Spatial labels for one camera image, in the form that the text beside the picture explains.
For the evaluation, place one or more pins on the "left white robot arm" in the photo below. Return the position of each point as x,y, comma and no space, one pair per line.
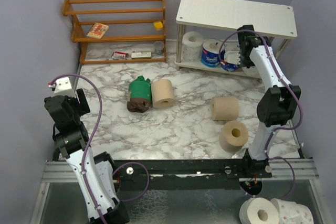
93,173

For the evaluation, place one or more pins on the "white green flat box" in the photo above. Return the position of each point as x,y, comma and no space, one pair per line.
141,54

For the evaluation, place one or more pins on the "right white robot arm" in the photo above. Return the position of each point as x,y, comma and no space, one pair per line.
280,101

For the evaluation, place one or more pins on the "pink dotted roll below table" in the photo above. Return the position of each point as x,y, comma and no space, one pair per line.
292,213

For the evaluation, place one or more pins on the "brown roll lying centre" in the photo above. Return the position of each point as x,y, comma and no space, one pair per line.
224,108

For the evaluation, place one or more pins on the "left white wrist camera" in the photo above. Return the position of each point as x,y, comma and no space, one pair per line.
62,86

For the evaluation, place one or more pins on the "red white small box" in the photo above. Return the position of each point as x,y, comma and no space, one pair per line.
117,55

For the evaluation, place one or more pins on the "blue roll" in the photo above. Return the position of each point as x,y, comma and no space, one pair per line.
231,49
210,56

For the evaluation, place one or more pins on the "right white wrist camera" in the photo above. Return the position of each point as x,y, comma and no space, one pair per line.
232,57

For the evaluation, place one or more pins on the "brown roll upright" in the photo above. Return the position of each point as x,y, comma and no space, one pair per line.
233,136

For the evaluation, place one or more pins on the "grey small cup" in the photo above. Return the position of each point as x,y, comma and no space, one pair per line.
158,47

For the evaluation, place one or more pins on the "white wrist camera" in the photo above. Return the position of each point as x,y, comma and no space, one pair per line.
232,57
62,86

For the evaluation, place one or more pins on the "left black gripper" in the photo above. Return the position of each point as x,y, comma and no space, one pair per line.
83,106

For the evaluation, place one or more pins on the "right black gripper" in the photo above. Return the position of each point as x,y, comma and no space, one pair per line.
244,65

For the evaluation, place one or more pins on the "brown roll beside green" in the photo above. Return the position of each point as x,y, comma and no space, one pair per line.
162,94

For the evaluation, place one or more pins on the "white roll below table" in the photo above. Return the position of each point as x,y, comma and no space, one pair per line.
258,210

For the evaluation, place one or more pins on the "green brown wrapped roll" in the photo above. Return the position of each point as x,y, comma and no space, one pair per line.
139,97

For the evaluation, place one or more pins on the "yellow cube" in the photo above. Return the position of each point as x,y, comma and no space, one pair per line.
158,25

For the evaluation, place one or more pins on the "white plain paper roll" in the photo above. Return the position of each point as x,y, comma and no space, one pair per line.
192,44

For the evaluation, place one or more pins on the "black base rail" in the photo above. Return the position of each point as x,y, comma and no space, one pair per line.
187,174

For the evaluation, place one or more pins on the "pink dotted paper roll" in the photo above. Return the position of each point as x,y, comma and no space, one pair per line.
251,71

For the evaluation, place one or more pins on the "small picture book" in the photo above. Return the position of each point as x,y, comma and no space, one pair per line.
97,31

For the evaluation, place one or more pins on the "orange wooden rack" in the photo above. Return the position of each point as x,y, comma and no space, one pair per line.
128,20

